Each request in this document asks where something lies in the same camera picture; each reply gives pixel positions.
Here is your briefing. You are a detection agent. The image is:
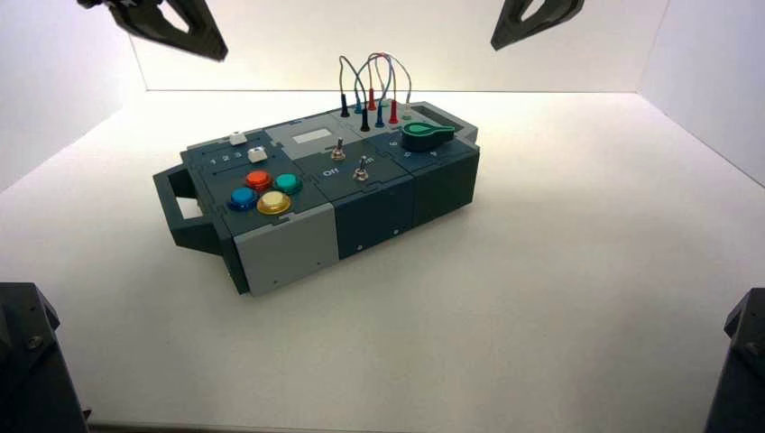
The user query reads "yellow round push button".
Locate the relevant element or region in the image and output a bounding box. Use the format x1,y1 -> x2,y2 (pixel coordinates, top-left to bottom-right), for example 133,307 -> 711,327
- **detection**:
256,190 -> 293,217

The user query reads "grey and teal control box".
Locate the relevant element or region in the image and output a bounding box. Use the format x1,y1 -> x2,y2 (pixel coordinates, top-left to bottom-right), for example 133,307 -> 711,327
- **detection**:
152,100 -> 481,297

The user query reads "green rotary knob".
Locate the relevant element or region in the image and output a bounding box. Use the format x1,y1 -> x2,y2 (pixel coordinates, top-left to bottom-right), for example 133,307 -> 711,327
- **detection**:
400,122 -> 456,153

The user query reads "white display window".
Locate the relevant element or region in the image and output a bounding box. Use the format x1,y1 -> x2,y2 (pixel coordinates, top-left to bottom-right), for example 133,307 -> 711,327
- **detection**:
291,127 -> 334,145

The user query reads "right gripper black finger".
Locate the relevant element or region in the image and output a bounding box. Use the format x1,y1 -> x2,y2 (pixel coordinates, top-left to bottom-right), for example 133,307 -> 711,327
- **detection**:
490,0 -> 585,51

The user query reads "black plug jumper cable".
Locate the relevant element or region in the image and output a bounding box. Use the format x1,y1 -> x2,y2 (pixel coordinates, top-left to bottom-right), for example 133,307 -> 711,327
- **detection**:
337,54 -> 372,134

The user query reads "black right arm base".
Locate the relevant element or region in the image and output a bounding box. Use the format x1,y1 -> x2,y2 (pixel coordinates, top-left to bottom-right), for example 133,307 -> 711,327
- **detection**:
704,288 -> 765,433

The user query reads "red plug jumper cable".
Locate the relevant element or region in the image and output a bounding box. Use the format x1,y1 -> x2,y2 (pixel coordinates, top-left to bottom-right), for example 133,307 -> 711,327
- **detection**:
365,52 -> 401,125

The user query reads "blue round push button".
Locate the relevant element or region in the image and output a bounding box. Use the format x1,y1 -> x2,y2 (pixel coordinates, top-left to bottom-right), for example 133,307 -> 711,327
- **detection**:
227,187 -> 259,212

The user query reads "green round push button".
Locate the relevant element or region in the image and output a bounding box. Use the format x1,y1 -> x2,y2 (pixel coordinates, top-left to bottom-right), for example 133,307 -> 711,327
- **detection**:
273,173 -> 304,196

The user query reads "blue plug jumper cable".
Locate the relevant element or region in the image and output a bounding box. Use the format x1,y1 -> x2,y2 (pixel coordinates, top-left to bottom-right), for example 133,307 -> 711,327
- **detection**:
352,53 -> 394,129

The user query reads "white plug jumper cable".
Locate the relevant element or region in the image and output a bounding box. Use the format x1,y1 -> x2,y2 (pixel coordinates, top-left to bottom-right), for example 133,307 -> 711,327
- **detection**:
373,52 -> 415,119

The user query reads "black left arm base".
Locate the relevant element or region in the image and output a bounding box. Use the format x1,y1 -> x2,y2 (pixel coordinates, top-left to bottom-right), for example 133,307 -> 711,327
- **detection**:
0,281 -> 91,433

